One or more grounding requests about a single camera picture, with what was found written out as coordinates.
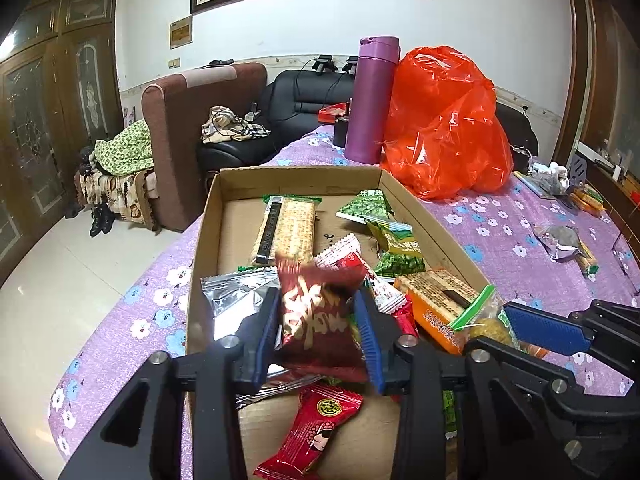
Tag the large green snack packet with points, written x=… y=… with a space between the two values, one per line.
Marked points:
x=450 y=412

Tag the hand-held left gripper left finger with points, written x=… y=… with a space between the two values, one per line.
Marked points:
x=265 y=340

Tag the orange green striped biscuit packet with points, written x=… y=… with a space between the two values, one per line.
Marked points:
x=592 y=194

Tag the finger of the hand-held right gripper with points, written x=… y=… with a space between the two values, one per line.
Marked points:
x=545 y=330
x=560 y=400

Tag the purple thermos bottle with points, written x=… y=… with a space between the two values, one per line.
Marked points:
x=370 y=105

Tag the wooden door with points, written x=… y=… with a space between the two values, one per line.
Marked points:
x=580 y=60

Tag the wooden wardrobe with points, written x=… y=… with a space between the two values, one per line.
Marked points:
x=40 y=110

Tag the beige cracker packet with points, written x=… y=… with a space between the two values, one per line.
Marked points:
x=290 y=230

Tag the brown armchair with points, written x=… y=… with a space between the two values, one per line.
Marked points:
x=170 y=125

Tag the orange cracker packet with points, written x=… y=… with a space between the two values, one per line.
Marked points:
x=435 y=295

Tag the black leather sofa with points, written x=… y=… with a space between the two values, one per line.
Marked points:
x=300 y=100

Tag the black boot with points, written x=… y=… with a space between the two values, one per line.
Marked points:
x=75 y=207
x=102 y=217

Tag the cardboard box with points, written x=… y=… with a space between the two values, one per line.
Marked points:
x=240 y=225

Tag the green pea snack packet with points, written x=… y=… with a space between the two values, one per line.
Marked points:
x=367 y=205
x=400 y=250

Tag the flat silver snack packet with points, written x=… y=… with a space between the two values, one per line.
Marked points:
x=235 y=295

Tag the red plastic bag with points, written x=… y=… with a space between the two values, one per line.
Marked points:
x=440 y=125

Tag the dark red snack packet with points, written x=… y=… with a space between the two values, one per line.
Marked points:
x=320 y=320

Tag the green patterned blanket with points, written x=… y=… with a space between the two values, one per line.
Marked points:
x=125 y=152

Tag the booklet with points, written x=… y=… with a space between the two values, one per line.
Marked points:
x=527 y=180

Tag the small orange green packet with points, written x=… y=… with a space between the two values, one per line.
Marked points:
x=589 y=261

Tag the wall plaque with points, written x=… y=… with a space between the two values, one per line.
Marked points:
x=181 y=30

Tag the red tray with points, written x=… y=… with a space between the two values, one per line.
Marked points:
x=334 y=112

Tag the plain red snack packet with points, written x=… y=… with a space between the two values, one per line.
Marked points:
x=406 y=320

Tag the purple floral tablecloth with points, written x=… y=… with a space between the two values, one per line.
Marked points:
x=500 y=240

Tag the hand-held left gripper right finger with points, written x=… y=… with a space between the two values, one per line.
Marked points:
x=367 y=340

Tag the yellow green zip snack packet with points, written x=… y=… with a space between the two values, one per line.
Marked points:
x=482 y=322

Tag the black gadget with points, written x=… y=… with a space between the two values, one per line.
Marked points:
x=322 y=63
x=350 y=66

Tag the plaid cloth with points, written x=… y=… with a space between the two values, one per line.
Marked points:
x=225 y=125

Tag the silver foil packet edge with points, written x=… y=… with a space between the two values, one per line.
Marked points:
x=280 y=387

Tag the crumpled silver snack packet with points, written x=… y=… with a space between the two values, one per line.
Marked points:
x=557 y=240

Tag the clear bag of white items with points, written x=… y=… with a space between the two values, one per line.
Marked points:
x=550 y=172

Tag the red figure print snack packet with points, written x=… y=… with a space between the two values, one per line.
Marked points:
x=310 y=430

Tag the red white candy packet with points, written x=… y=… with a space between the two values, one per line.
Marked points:
x=345 y=255

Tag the small black box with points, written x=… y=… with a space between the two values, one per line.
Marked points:
x=342 y=130

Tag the brown patterned cloth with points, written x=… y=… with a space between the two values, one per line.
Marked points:
x=115 y=195

